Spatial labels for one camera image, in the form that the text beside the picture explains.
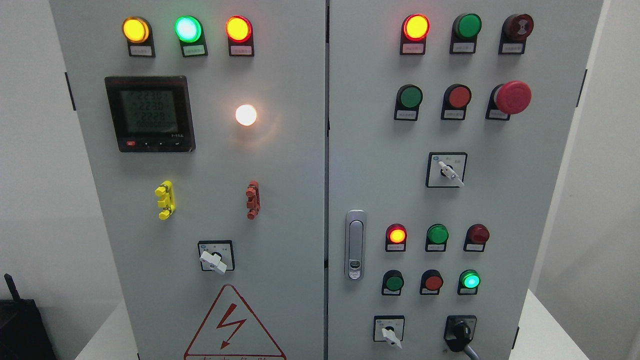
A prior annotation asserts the red push button lower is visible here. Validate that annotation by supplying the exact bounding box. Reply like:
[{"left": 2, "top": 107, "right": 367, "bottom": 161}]
[{"left": 419, "top": 269, "right": 444, "bottom": 296}]

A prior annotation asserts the white lit indicator lamp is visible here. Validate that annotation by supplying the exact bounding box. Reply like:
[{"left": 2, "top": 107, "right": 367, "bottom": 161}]
[{"left": 235, "top": 104, "right": 258, "bottom": 126}]

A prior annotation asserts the red terminal connector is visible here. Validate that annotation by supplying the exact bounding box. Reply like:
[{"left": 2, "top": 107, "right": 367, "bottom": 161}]
[{"left": 245, "top": 180, "right": 261, "bottom": 220}]

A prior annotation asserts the green push button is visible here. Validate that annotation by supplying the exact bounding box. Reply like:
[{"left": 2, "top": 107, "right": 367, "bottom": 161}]
[
  {"left": 393, "top": 84, "right": 423, "bottom": 121},
  {"left": 381, "top": 269, "right": 405, "bottom": 296}
]

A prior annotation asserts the white selector switch bottom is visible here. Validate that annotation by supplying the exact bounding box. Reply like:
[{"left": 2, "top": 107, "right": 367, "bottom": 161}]
[{"left": 373, "top": 315, "right": 406, "bottom": 349}]

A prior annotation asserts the white selector switch left door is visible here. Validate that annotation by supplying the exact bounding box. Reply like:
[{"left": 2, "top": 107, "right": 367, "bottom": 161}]
[{"left": 198, "top": 239, "right": 235, "bottom": 275}]

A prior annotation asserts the red indicator light lower right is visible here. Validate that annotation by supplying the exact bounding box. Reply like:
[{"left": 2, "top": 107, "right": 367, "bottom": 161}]
[{"left": 463, "top": 223, "right": 490, "bottom": 253}]

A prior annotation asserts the white selector switch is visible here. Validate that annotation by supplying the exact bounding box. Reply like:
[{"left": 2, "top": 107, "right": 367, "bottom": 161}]
[
  {"left": 373, "top": 315, "right": 406, "bottom": 349},
  {"left": 425, "top": 152, "right": 467, "bottom": 188}
]

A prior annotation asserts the red indicator light left door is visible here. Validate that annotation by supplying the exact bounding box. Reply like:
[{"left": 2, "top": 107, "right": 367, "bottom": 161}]
[{"left": 225, "top": 14, "right": 255, "bottom": 57}]

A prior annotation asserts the green push button lower left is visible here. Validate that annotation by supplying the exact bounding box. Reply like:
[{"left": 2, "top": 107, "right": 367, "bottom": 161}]
[{"left": 381, "top": 269, "right": 405, "bottom": 296}]

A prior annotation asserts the red push button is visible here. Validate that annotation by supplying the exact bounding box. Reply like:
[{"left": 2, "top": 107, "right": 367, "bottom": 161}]
[
  {"left": 440, "top": 83, "right": 473, "bottom": 121},
  {"left": 419, "top": 269, "right": 444, "bottom": 296}
]

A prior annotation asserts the grey electrical cabinet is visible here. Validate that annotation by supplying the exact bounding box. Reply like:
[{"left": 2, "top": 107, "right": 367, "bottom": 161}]
[{"left": 50, "top": 0, "right": 603, "bottom": 360}]

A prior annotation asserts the red emergency stop button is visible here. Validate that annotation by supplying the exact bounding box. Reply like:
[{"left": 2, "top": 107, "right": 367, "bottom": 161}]
[{"left": 485, "top": 80, "right": 532, "bottom": 121}]

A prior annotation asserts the black box with antenna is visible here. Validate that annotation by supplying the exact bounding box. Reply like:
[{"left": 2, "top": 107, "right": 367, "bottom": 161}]
[{"left": 0, "top": 273, "right": 57, "bottom": 360}]

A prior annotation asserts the green button lower right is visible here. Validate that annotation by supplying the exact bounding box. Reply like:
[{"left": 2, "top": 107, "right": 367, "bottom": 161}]
[{"left": 457, "top": 269, "right": 482, "bottom": 296}]

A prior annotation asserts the white selector switch upper right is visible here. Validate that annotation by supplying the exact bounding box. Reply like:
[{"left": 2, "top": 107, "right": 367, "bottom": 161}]
[{"left": 425, "top": 152, "right": 467, "bottom": 188}]

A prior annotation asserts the green lit indicator light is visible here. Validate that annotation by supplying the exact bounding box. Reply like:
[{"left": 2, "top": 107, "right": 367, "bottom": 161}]
[{"left": 174, "top": 15, "right": 208, "bottom": 58}]

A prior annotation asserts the green push button upper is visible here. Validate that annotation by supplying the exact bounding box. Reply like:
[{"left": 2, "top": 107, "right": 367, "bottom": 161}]
[{"left": 393, "top": 84, "right": 423, "bottom": 121}]

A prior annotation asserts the red indicator light top right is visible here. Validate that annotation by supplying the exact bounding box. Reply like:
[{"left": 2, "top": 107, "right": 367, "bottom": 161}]
[{"left": 399, "top": 13, "right": 431, "bottom": 56}]

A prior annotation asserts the red push button upper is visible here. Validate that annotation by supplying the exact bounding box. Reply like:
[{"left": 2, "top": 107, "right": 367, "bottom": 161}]
[{"left": 440, "top": 83, "right": 473, "bottom": 121}]

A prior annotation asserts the yellow indicator light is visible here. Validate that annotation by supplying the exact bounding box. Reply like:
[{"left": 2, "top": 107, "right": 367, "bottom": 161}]
[{"left": 121, "top": 16, "right": 156, "bottom": 58}]

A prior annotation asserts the red high voltage warning sticker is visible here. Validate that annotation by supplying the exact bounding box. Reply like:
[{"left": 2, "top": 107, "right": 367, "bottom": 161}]
[{"left": 183, "top": 284, "right": 287, "bottom": 360}]

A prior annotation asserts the silver door lock handle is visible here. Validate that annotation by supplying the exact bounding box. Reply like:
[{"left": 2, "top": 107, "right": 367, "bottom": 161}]
[{"left": 343, "top": 209, "right": 367, "bottom": 281}]

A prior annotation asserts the dark red buzzer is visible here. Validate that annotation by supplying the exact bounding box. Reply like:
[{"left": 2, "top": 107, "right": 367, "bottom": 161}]
[{"left": 498, "top": 13, "right": 534, "bottom": 55}]

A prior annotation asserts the yellow terminal connector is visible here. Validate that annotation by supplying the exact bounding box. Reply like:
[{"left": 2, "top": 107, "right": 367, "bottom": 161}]
[{"left": 154, "top": 180, "right": 176, "bottom": 221}]

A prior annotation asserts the black knob selector switch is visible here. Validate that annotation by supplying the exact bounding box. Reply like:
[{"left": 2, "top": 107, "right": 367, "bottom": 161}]
[{"left": 443, "top": 315, "right": 477, "bottom": 353}]

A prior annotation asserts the black digital power meter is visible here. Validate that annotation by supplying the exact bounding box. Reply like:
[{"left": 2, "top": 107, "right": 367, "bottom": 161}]
[{"left": 104, "top": 75, "right": 195, "bottom": 153}]

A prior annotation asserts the green indicator light top right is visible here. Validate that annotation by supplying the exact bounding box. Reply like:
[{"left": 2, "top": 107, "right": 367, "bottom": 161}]
[{"left": 449, "top": 13, "right": 482, "bottom": 55}]

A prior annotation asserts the green indicator light lower middle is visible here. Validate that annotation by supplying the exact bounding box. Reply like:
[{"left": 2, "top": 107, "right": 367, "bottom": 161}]
[{"left": 425, "top": 223, "right": 450, "bottom": 252}]

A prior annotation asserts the red indicator light lower left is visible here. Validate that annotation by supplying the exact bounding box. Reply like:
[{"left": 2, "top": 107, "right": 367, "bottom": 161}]
[{"left": 385, "top": 223, "right": 407, "bottom": 252}]

